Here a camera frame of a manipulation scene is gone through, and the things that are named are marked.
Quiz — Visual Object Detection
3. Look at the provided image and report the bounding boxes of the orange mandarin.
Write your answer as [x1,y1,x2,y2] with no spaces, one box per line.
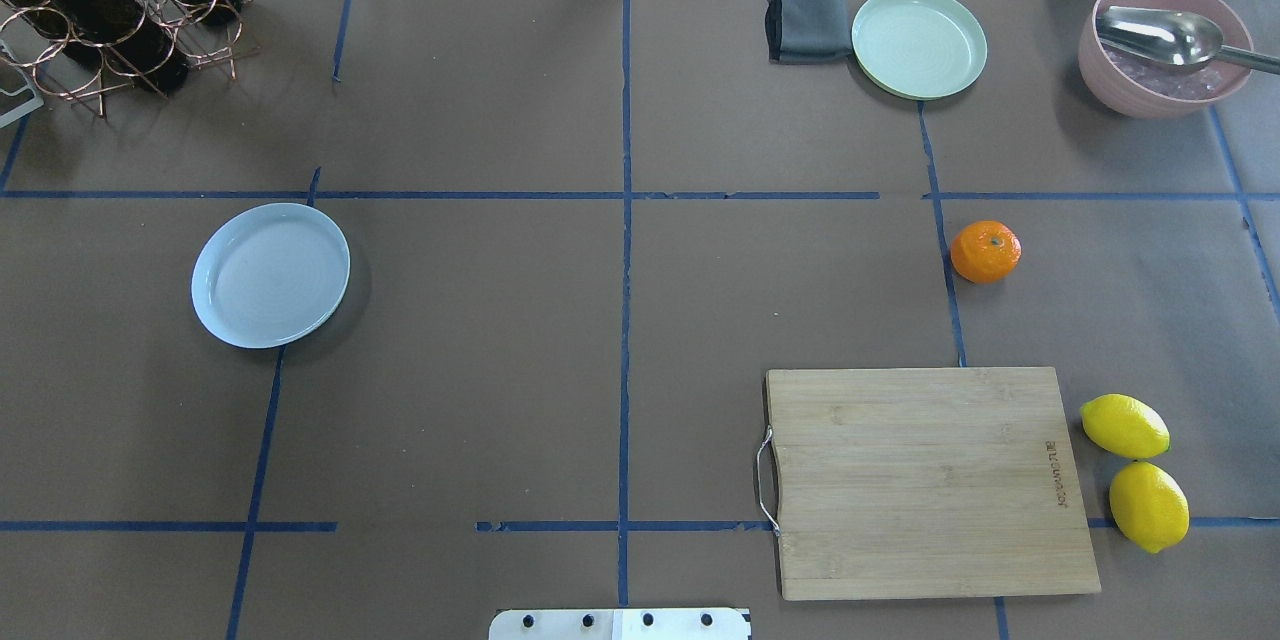
[948,220,1021,284]

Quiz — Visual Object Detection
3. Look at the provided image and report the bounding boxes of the light green plate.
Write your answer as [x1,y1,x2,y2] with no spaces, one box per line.
[851,0,989,101]

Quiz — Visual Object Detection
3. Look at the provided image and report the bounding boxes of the light blue plate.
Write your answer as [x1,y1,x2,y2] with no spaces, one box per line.
[189,204,351,349]

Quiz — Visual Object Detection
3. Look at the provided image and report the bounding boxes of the dark grey folded cloth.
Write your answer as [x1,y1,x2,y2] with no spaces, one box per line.
[764,0,854,65]

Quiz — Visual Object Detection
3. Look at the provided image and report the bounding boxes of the bamboo cutting board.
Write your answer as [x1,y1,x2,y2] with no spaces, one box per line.
[762,367,1101,602]

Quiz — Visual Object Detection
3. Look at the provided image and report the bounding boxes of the lower yellow lemon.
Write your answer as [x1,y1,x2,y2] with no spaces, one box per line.
[1080,393,1171,461]

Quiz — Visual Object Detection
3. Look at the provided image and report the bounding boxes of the yellow lemon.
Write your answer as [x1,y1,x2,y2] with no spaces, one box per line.
[1080,393,1171,461]
[1107,461,1190,554]

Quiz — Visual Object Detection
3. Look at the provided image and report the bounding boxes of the pink bowl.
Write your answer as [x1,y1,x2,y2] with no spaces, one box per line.
[1076,0,1256,119]

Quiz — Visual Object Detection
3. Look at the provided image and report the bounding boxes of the upper yellow lemon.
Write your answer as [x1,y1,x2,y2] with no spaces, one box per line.
[1107,461,1190,554]

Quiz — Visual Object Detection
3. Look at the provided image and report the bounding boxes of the metal spoon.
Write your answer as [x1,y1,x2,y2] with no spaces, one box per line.
[1094,6,1279,76]

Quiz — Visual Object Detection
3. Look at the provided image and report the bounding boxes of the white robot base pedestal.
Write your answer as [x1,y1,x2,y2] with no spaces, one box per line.
[488,607,753,639]

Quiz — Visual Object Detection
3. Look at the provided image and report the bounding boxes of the copper wire bottle rack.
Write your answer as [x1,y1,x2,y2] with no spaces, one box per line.
[3,0,261,116]

